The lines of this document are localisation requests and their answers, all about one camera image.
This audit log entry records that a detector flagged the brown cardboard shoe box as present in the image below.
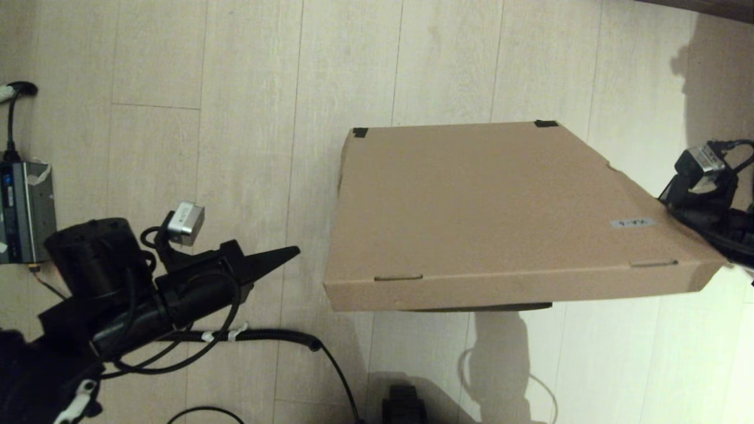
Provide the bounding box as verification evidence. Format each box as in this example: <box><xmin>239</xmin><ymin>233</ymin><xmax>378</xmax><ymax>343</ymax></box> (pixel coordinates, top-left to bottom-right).
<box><xmin>323</xmin><ymin>120</ymin><xmax>729</xmax><ymax>313</ymax></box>

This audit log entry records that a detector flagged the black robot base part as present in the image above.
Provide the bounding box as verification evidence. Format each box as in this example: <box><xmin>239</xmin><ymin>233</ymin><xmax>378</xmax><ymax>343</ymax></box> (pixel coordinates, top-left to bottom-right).
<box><xmin>382</xmin><ymin>385</ymin><xmax>428</xmax><ymax>424</ymax></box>

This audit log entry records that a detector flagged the grey metal power supply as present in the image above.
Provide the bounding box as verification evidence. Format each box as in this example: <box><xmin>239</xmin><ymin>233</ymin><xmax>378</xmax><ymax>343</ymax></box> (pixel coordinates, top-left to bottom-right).
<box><xmin>0</xmin><ymin>160</ymin><xmax>58</xmax><ymax>264</ymax></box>

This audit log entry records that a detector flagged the dark wooden furniture edge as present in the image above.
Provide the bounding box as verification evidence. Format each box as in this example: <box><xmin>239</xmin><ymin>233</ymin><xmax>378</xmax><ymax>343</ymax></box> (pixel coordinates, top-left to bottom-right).
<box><xmin>633</xmin><ymin>0</ymin><xmax>754</xmax><ymax>24</ymax></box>

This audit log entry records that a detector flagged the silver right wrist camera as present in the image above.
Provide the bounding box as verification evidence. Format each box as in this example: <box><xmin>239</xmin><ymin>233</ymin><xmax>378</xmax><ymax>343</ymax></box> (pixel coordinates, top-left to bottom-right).
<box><xmin>685</xmin><ymin>143</ymin><xmax>727</xmax><ymax>178</ymax></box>

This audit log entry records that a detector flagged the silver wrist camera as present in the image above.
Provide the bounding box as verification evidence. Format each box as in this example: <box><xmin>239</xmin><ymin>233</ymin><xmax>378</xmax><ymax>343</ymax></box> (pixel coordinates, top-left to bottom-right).
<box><xmin>167</xmin><ymin>202</ymin><xmax>206</xmax><ymax>247</ymax></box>
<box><xmin>685</xmin><ymin>143</ymin><xmax>727</xmax><ymax>178</ymax></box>

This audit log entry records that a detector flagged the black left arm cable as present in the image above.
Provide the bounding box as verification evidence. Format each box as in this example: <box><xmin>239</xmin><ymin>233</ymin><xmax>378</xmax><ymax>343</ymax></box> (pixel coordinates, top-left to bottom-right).
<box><xmin>109</xmin><ymin>227</ymin><xmax>243</xmax><ymax>376</ymax></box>

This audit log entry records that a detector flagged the black corrugated cable conduit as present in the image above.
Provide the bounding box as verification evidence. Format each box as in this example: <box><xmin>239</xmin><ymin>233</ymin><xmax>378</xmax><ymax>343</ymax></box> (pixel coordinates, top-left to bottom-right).
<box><xmin>159</xmin><ymin>327</ymin><xmax>363</xmax><ymax>424</ymax></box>

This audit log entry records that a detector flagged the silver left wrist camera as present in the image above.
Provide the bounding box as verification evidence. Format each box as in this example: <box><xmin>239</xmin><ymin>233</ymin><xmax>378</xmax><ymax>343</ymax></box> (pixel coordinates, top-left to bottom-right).
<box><xmin>167</xmin><ymin>202</ymin><xmax>206</xmax><ymax>247</ymax></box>

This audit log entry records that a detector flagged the thin black floor cable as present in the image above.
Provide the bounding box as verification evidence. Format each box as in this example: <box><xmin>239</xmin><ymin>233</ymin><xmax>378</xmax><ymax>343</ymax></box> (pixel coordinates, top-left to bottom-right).
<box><xmin>167</xmin><ymin>405</ymin><xmax>245</xmax><ymax>424</ymax></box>

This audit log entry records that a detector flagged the thin red black wire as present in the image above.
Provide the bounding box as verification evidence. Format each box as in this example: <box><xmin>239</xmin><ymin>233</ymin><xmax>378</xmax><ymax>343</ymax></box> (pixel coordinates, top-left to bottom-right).
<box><xmin>27</xmin><ymin>264</ymin><xmax>70</xmax><ymax>301</ymax></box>

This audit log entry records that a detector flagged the thin white floor cable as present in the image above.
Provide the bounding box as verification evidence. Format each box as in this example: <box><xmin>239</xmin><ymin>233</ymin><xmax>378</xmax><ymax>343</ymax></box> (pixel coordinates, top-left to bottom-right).
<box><xmin>458</xmin><ymin>349</ymin><xmax>558</xmax><ymax>424</ymax></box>

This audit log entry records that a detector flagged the black plug with cable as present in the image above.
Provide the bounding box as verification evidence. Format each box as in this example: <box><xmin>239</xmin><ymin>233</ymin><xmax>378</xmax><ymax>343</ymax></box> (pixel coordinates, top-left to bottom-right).
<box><xmin>0</xmin><ymin>81</ymin><xmax>39</xmax><ymax>163</ymax></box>

